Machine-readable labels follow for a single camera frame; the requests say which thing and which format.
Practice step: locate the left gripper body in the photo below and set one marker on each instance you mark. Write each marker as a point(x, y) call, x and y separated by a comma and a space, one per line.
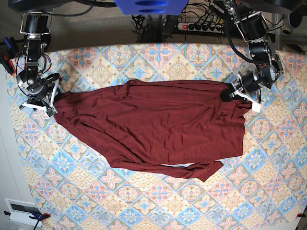
point(249, 86)

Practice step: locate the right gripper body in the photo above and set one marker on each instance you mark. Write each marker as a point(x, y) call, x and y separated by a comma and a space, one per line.
point(40, 92)

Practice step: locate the dark red t-shirt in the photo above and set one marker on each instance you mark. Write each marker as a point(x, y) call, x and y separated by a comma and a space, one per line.
point(178, 128)

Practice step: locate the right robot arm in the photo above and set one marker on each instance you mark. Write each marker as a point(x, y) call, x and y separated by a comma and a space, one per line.
point(36, 28)

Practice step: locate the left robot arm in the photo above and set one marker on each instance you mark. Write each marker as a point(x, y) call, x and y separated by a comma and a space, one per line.
point(246, 16)

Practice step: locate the blue orange clamp upper left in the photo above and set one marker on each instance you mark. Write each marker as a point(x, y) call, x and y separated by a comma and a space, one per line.
point(6, 60)

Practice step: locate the blue orange clamp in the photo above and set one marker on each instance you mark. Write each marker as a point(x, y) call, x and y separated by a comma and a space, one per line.
point(6, 60)
point(39, 217)

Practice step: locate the white power strip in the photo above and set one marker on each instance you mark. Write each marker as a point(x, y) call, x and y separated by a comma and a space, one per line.
point(212, 28)

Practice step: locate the patterned tablecloth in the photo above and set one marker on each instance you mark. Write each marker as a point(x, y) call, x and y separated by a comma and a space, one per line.
point(266, 186)

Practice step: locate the blue orange clamp lower left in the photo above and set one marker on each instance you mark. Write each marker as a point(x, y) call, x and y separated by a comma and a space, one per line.
point(39, 217)

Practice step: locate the orange clamp lower right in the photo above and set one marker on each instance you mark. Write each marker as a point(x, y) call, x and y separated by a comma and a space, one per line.
point(301, 215)

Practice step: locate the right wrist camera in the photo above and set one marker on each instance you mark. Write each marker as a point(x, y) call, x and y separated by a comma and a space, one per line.
point(51, 111)

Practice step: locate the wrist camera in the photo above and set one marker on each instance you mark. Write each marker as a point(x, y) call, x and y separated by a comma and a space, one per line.
point(51, 111)
point(256, 107)

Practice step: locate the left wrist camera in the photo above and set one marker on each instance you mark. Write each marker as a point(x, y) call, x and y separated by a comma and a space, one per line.
point(256, 107)

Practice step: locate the white wall vent box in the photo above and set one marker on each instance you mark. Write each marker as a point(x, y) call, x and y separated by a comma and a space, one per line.
point(21, 211)

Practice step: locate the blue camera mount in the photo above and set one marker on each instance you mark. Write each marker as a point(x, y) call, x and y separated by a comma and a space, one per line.
point(151, 7)

